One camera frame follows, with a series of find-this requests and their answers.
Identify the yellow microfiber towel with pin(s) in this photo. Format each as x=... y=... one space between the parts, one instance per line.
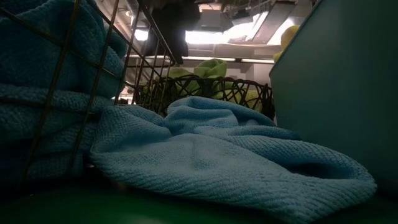
x=289 y=35

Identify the teal plastic bin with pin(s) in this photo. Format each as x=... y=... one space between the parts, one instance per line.
x=342 y=93

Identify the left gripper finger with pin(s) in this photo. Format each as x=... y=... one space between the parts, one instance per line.
x=155 y=43
x=180 y=46

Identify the blue microfiber towel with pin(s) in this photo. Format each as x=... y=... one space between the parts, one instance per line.
x=217 y=161
x=31 y=56
x=25 y=124

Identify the grey square box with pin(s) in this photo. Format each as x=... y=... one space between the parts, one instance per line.
x=213 y=20

